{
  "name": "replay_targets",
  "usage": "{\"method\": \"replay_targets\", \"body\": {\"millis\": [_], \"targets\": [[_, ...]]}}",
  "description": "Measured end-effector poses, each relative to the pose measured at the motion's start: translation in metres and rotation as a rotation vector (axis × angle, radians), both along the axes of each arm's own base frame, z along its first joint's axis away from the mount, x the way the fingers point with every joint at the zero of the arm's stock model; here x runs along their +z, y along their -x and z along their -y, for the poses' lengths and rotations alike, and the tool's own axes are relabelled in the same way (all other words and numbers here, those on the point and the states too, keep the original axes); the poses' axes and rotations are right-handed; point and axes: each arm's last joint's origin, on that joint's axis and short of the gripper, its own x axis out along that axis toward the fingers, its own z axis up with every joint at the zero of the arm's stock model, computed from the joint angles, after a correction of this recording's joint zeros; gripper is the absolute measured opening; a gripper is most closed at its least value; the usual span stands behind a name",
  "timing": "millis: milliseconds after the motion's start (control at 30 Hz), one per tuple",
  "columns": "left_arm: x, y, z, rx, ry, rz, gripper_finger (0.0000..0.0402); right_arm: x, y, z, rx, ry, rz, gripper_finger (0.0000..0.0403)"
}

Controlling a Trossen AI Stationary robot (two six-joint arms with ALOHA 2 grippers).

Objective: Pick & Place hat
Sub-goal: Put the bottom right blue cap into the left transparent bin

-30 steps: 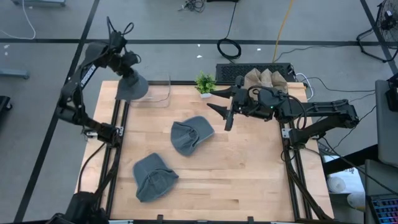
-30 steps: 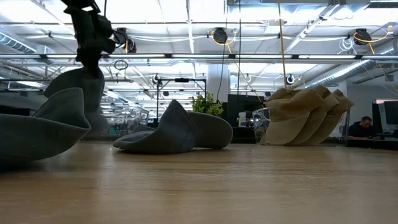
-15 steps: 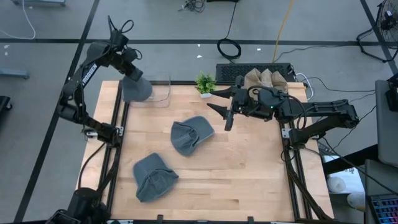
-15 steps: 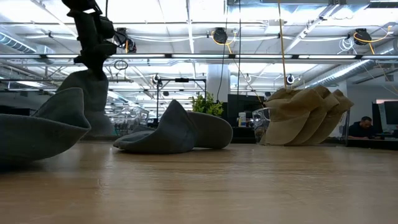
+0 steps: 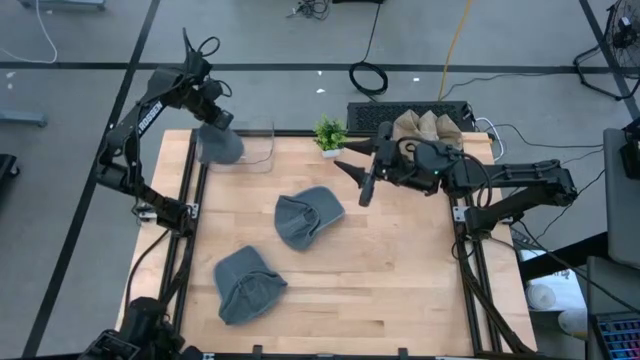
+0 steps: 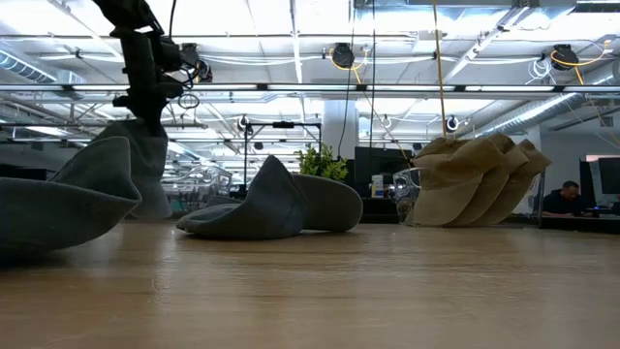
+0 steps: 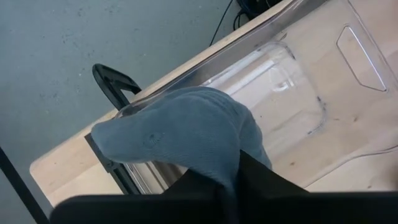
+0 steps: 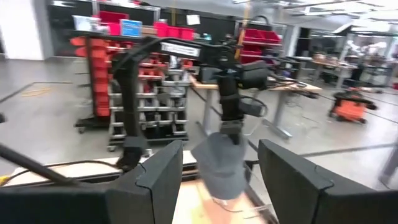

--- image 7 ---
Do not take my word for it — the black aluminium rig frame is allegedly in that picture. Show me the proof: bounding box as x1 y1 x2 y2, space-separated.
84 133 142 195

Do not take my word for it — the black table clamp hook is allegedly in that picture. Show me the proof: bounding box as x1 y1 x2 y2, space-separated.
92 63 142 110

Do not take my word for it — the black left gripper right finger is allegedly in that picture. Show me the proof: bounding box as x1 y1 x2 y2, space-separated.
238 149 398 224

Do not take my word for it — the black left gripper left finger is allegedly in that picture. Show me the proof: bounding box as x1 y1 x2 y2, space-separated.
49 167 229 224

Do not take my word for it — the black coiled floor cable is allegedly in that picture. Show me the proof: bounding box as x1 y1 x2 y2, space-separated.
208 0 282 47

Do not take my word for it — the blue denim baseball cap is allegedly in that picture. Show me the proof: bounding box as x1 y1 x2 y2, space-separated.
90 86 273 218

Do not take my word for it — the clear plastic bin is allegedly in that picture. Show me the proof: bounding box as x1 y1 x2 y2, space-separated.
113 0 398 195

